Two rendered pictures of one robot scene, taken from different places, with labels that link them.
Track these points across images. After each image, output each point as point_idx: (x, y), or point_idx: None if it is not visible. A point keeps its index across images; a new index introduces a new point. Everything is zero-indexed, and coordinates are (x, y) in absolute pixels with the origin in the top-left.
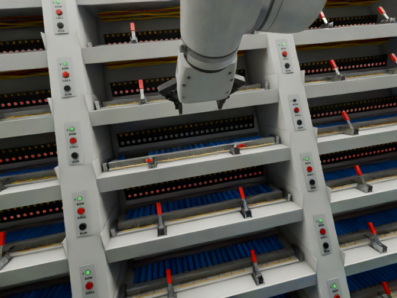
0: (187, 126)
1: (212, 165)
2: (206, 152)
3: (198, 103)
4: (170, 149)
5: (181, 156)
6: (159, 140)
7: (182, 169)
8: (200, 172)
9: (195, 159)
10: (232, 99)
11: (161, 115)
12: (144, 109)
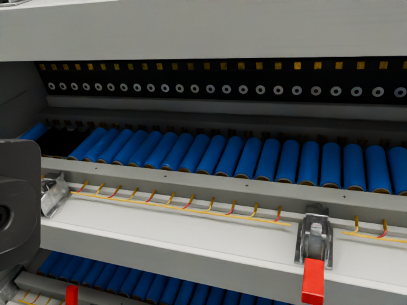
0: (211, 65)
1: (207, 269)
2: (217, 199)
3: (190, 17)
4: (155, 127)
5: (133, 195)
6: (134, 93)
7: (113, 248)
8: (169, 270)
9: (165, 224)
10: (369, 7)
11: (61, 51)
12: (5, 25)
